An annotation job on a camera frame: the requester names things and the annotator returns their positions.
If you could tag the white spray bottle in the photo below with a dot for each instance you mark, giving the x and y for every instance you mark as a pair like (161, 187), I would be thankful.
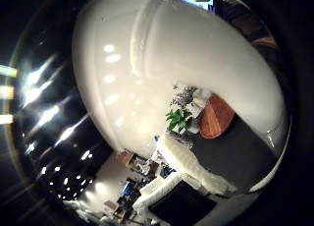
(202, 49)

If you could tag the cluttered wooden shelf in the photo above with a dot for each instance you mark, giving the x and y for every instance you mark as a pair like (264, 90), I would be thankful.
(130, 158)

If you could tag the bright green leafy plant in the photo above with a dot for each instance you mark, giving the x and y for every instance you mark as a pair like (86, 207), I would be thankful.
(178, 119)

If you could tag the grey-green bushy plant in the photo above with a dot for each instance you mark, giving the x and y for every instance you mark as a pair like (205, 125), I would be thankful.
(184, 95)

